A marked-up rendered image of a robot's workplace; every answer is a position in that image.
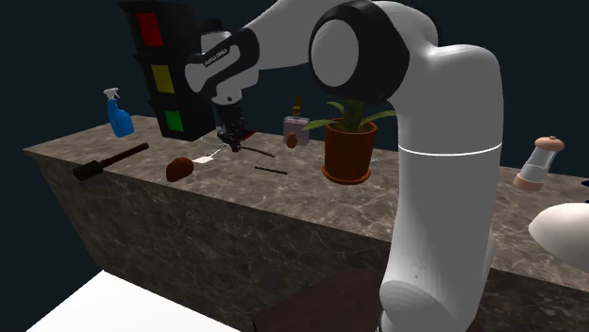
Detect dark thin stick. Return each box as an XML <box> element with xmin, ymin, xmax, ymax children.
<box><xmin>241</xmin><ymin>145</ymin><xmax>277</xmax><ymax>158</ymax></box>

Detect white bowl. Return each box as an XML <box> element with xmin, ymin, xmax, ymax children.
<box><xmin>527</xmin><ymin>202</ymin><xmax>589</xmax><ymax>274</ymax></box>

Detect brown bread loaf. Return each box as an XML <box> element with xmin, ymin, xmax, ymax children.
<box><xmin>165</xmin><ymin>157</ymin><xmax>194</xmax><ymax>183</ymax></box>

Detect potted plant in brown pot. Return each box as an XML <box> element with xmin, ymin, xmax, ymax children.
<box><xmin>301</xmin><ymin>99</ymin><xmax>397</xmax><ymax>186</ymax></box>

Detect pepper mill with pink ends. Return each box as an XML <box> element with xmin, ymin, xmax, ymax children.
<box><xmin>513</xmin><ymin>135</ymin><xmax>566</xmax><ymax>193</ymax></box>

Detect blue spray bottle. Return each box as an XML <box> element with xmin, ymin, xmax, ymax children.
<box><xmin>102</xmin><ymin>87</ymin><xmax>136</xmax><ymax>139</ymax></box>

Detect pale perfume bottle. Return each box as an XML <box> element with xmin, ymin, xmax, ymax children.
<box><xmin>282</xmin><ymin>96</ymin><xmax>311</xmax><ymax>147</ymax></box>

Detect black toy traffic light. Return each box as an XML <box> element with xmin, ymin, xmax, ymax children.
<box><xmin>117</xmin><ymin>0</ymin><xmax>223</xmax><ymax>142</ymax></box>

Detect black hammer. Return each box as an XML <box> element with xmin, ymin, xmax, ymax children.
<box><xmin>72</xmin><ymin>141</ymin><xmax>151</xmax><ymax>182</ymax></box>

